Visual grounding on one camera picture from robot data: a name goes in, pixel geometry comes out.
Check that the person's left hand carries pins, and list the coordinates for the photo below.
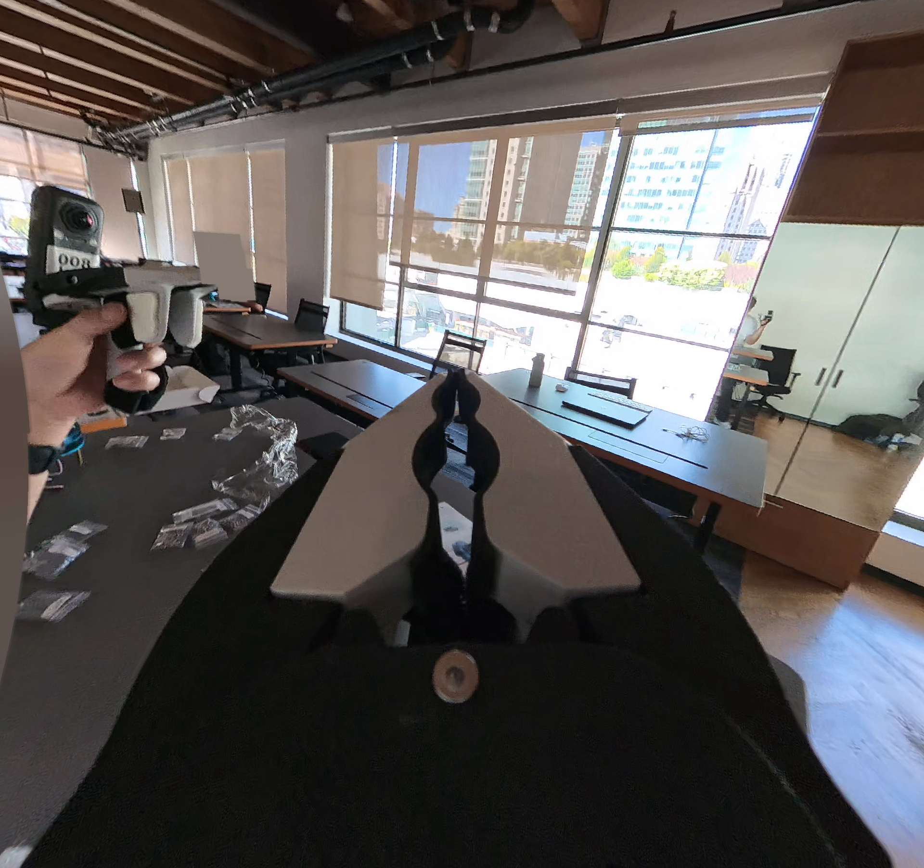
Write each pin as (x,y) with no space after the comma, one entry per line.
(65,377)

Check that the black ceiling pipe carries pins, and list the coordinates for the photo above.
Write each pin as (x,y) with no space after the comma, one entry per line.
(325,70)

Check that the tall wooden cabinet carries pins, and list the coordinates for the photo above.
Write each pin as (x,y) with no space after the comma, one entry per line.
(866,161)

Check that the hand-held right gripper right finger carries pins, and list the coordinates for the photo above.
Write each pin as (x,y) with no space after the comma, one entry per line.
(563,521)

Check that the dark grey desk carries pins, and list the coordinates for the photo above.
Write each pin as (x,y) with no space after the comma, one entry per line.
(130,478)

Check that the large crumpled plastic wrap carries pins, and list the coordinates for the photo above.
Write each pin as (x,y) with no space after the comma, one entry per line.
(267,464)

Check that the black wristband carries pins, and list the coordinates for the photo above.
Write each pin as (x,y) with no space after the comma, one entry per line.
(43,456)

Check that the black laptop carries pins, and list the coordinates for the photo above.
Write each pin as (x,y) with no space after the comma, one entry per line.
(606,410)

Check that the white panel board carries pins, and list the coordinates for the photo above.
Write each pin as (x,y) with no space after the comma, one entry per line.
(224,258)

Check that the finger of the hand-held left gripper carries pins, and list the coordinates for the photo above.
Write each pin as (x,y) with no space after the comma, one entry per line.
(162,277)
(191,316)

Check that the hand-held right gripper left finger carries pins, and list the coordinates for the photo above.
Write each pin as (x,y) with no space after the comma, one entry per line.
(361,521)

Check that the long dark office desk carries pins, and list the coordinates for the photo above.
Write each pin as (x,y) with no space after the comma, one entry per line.
(650,449)

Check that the black dining style chair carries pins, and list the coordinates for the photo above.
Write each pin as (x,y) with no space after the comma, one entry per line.
(458,352)
(599,381)
(312,323)

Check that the wide beige window blind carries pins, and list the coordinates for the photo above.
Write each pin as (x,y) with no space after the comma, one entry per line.
(224,204)

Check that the grey bottle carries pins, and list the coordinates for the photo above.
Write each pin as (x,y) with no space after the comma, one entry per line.
(535,371)

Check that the scattered small clear bags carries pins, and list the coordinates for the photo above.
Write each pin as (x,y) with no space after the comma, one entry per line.
(195,521)

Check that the black rolling office chair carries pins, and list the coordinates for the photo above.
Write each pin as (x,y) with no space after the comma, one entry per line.
(776,377)

